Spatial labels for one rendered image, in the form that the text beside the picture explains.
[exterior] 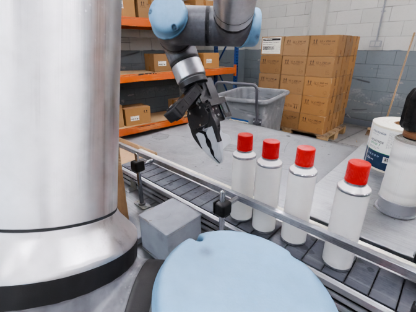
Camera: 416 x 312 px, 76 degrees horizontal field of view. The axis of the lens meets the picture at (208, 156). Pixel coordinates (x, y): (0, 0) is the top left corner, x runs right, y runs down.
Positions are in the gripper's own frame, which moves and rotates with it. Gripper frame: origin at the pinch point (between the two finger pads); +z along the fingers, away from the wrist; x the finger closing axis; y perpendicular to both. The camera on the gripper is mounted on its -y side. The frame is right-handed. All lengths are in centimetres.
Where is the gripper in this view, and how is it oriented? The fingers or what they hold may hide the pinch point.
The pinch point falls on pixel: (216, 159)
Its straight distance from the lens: 64.3
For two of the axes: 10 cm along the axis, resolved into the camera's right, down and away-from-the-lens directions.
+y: 6.8, -2.8, 6.8
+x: -6.4, 2.4, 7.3
